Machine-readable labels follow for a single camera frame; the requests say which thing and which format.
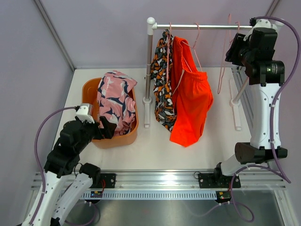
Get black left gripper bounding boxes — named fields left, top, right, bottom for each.
left=75, top=116, right=117, bottom=153

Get pink wire hanger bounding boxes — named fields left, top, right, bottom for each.
left=217, top=13, right=241, bottom=95

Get pink navy patterned shorts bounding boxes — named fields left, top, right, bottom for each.
left=97, top=70, right=137, bottom=136

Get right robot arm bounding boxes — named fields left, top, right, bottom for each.
left=212, top=27, right=288, bottom=187

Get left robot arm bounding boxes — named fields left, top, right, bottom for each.
left=22, top=116, right=117, bottom=226

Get pink hanger under patterned shorts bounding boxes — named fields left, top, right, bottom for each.
left=166, top=23, right=172, bottom=82

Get black orange patterned shorts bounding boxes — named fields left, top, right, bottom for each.
left=150, top=29, right=177, bottom=131

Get orange plastic basket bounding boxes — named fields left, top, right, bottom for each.
left=82, top=78, right=139, bottom=149

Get silver clothes rack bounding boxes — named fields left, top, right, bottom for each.
left=142, top=17, right=285, bottom=131

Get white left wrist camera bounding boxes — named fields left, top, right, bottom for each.
left=76, top=103, right=95, bottom=124

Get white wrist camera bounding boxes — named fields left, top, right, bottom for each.
left=76, top=103, right=95, bottom=124
left=243, top=18, right=278, bottom=41

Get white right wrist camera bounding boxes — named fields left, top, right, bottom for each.
left=243, top=18, right=278, bottom=41

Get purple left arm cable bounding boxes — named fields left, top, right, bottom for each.
left=28, top=106, right=101, bottom=226

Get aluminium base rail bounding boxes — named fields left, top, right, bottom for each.
left=80, top=169, right=286, bottom=200

